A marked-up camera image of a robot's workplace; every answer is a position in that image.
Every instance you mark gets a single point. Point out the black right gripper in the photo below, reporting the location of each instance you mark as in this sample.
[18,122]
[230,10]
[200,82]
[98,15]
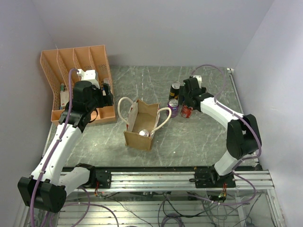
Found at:
[182,93]

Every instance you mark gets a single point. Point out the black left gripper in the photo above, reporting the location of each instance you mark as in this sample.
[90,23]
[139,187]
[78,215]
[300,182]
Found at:
[105,100]

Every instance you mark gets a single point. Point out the black soda can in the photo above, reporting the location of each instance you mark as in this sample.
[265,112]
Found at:
[174,90]

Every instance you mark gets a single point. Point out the red can silver top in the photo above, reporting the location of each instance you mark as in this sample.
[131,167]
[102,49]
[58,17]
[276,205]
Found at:
[186,111]

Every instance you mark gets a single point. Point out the purple Fanta can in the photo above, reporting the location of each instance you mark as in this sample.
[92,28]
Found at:
[173,105]

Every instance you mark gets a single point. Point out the watermelon print canvas bag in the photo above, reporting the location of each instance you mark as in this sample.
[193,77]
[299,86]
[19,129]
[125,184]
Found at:
[142,116]

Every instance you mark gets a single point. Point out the red can front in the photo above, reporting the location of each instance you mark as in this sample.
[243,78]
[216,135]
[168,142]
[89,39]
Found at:
[144,132]

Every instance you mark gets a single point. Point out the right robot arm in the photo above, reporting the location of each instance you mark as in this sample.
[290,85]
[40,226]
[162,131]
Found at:
[243,137]

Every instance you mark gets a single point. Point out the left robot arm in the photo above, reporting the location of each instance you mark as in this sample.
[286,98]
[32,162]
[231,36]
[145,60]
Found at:
[46,189]

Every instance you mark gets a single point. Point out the white medicine box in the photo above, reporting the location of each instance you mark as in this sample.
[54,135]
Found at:
[64,99]

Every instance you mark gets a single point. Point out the orange plastic file organizer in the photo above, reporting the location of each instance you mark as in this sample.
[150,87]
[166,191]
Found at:
[56,65]

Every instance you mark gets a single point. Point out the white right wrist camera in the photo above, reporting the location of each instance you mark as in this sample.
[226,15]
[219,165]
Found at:
[199,79]

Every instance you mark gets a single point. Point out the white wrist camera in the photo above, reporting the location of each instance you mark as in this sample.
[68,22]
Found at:
[199,79]
[89,75]

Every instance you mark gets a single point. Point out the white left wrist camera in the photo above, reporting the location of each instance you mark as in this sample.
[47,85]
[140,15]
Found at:
[89,75]

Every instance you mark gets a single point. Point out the aluminium mounting rail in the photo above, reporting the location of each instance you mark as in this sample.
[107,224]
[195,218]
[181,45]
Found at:
[174,181]

